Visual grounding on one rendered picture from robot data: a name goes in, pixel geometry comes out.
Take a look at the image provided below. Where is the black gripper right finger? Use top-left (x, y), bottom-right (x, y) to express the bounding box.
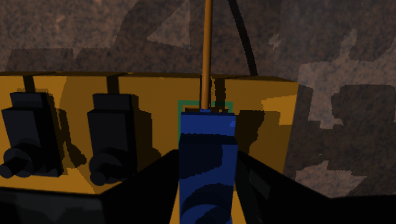
top-left (234, 151), bottom-right (396, 224)

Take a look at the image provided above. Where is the blue micro servo with cable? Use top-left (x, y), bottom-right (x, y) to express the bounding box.
top-left (179, 0), bottom-right (238, 224)

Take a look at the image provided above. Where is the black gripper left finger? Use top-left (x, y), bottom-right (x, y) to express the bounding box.
top-left (0, 150), bottom-right (179, 224)

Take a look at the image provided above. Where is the orange rectangular deck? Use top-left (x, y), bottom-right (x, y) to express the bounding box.
top-left (0, 71), bottom-right (299, 194)

